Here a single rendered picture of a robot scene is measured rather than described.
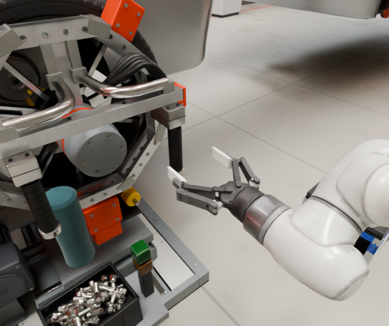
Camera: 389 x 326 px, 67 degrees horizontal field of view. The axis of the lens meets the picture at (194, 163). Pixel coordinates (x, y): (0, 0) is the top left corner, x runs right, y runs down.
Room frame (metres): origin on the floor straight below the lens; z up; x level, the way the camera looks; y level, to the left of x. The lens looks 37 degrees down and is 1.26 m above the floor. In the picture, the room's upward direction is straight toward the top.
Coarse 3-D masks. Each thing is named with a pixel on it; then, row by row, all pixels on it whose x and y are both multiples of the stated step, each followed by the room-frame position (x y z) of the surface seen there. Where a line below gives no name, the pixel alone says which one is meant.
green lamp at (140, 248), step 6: (132, 246) 0.46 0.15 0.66; (138, 246) 0.46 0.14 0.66; (144, 246) 0.46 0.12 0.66; (132, 252) 0.45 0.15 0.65; (138, 252) 0.44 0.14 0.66; (144, 252) 0.45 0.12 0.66; (150, 252) 0.45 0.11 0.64; (138, 258) 0.43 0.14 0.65; (144, 258) 0.44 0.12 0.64; (138, 264) 0.43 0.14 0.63
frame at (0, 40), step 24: (24, 24) 0.70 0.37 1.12; (48, 24) 0.70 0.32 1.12; (72, 24) 0.73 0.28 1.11; (96, 24) 0.76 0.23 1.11; (0, 48) 0.63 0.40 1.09; (24, 48) 0.66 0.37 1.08; (120, 48) 0.79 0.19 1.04; (144, 72) 0.83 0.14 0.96; (144, 144) 0.83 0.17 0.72; (120, 168) 0.81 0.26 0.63; (0, 192) 0.55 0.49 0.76; (96, 192) 0.70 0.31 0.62
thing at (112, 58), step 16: (96, 64) 0.85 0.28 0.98; (112, 64) 1.04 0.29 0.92; (128, 80) 0.91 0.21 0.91; (48, 96) 0.76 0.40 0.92; (96, 96) 0.84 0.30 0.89; (0, 112) 0.69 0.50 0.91; (16, 112) 0.72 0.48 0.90; (32, 112) 0.73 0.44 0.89; (128, 128) 0.93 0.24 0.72; (48, 144) 0.74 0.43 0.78; (128, 144) 0.88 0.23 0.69; (0, 160) 0.71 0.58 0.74; (48, 160) 0.73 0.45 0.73; (64, 160) 0.88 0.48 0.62; (0, 176) 0.63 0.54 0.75; (48, 176) 0.76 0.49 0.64; (64, 176) 0.78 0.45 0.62; (80, 176) 0.77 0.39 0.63
